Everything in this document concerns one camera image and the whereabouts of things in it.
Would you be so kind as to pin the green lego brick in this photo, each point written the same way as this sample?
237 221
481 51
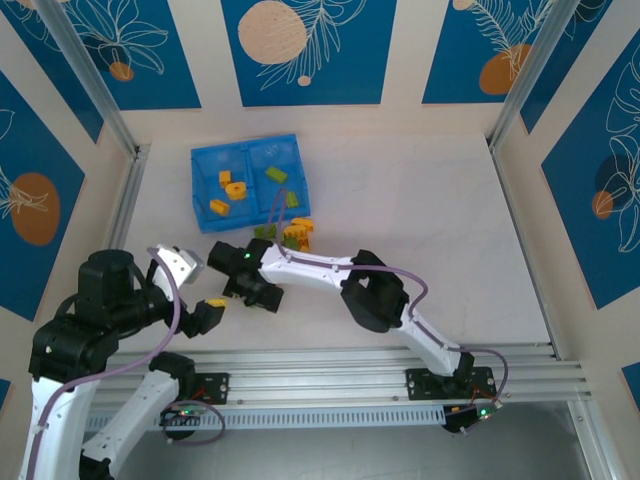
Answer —
292 244
276 174
292 200
261 232

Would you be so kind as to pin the orange round-stud lego piece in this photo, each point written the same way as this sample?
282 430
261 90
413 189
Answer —
236 190

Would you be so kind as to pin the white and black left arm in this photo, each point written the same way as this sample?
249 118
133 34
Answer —
150 400

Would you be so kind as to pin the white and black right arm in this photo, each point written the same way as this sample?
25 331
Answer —
310 272

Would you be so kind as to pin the orange toothed lego piece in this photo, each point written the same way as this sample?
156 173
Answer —
291 231
305 225

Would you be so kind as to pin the small green-lit circuit board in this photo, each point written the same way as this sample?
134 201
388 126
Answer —
462 420
180 416

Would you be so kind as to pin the blue two-compartment plastic bin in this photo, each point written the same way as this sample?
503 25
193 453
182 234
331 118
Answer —
210 160

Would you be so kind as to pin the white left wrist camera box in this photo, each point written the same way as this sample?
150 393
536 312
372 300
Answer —
175 262

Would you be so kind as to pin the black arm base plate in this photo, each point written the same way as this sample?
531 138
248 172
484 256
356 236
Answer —
215 387
420 385

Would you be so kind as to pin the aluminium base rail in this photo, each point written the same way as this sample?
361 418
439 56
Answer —
320 375

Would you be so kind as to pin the aluminium side rail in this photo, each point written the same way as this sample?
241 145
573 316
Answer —
506 185
131 200

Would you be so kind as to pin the blue floral wall panel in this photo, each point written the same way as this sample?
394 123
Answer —
350 75
4 395
150 75
30 150
450 50
632 380
575 60
575 200
60 85

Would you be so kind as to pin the aluminium frame post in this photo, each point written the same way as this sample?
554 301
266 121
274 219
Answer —
592 440
85 65
541 65

